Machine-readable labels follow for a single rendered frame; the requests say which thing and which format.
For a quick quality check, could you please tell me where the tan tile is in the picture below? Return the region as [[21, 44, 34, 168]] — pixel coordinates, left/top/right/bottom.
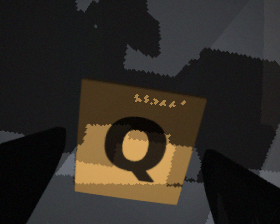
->
[[74, 76, 207, 205]]

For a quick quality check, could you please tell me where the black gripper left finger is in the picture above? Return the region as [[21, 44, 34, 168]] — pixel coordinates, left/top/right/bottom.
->
[[0, 127, 66, 224]]

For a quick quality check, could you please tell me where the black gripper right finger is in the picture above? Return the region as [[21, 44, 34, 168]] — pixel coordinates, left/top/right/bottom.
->
[[201, 149, 280, 224]]

